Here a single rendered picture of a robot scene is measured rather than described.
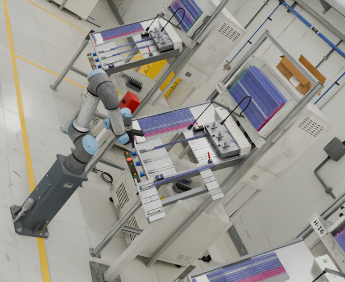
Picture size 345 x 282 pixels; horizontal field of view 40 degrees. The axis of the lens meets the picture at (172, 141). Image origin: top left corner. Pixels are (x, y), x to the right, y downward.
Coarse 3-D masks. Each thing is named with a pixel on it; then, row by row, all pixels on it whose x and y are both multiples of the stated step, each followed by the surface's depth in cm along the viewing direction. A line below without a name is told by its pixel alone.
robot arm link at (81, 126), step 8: (96, 72) 281; (104, 72) 283; (88, 80) 284; (96, 80) 278; (104, 80) 277; (88, 88) 284; (96, 88) 277; (88, 96) 287; (96, 96) 284; (88, 104) 289; (96, 104) 290; (80, 112) 296; (88, 112) 293; (80, 120) 297; (88, 120) 297; (72, 128) 301; (80, 128) 299; (88, 128) 303; (72, 136) 302
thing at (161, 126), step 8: (176, 112) 374; (184, 112) 374; (136, 120) 369; (144, 120) 369; (152, 120) 368; (160, 120) 368; (168, 120) 368; (176, 120) 367; (184, 120) 367; (192, 120) 366; (136, 128) 362; (144, 128) 362; (152, 128) 361; (160, 128) 361; (168, 128) 361; (176, 128) 360; (184, 128) 360; (192, 128) 359; (136, 136) 356; (144, 136) 355; (152, 136) 355; (160, 136) 354
